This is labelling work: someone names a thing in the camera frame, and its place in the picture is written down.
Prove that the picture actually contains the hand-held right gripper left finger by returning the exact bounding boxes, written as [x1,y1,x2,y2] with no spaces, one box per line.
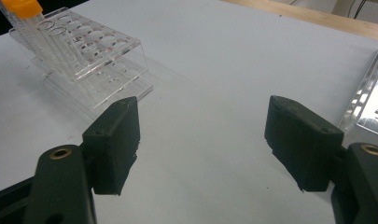
[81,95,142,197]

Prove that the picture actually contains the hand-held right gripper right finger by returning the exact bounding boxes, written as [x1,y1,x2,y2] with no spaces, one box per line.
[263,94,345,193]

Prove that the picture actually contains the metal tube rack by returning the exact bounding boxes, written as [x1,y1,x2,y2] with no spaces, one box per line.
[336,38,378,139]

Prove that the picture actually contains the clear acrylic tube rack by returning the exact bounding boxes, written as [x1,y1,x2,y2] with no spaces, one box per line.
[7,7,154,120]

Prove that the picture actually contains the orange capped test tube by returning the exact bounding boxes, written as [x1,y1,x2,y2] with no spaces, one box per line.
[0,0,59,76]

